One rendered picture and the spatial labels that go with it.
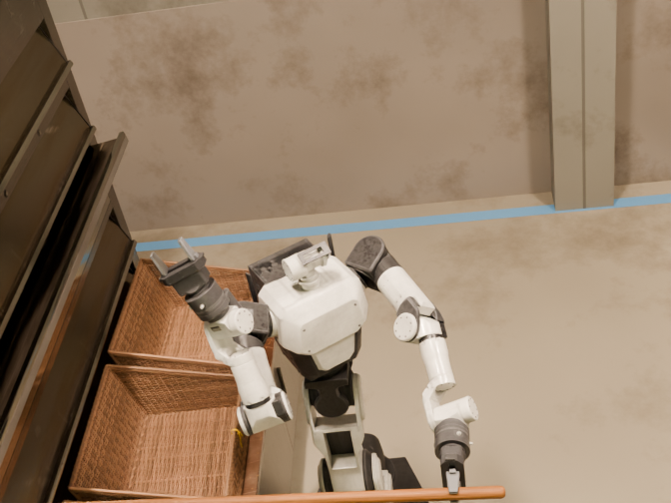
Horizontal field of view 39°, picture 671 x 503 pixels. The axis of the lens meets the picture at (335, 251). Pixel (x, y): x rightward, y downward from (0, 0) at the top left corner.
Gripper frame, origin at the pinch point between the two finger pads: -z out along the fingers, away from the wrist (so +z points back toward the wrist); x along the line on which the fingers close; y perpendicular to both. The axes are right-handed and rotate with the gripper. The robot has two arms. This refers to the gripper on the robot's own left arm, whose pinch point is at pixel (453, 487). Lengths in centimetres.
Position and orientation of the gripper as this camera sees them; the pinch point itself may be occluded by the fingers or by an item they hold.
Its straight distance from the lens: 236.8
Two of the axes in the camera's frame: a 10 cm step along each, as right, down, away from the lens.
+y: -9.9, 0.7, 1.4
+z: 0.7, -6.1, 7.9
